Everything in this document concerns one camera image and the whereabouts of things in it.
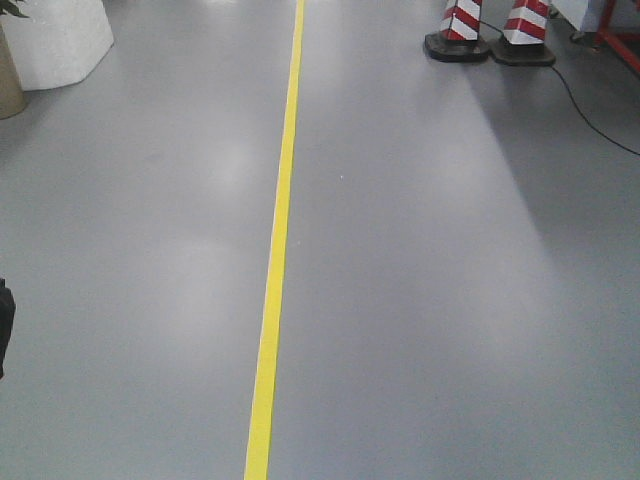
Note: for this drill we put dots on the red conveyor frame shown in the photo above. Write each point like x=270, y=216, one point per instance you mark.
x=616, y=39

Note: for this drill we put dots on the gold planter with plant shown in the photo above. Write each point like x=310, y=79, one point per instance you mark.
x=12, y=97

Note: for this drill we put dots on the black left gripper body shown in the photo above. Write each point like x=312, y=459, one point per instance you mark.
x=7, y=314

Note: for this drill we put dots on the left red-white traffic cone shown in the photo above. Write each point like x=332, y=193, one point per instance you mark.
x=458, y=39

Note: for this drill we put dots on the right red-white traffic cone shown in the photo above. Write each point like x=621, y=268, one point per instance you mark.
x=522, y=39

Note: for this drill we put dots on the red-white traffic cone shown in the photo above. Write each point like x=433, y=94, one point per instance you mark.
x=522, y=39
x=458, y=39

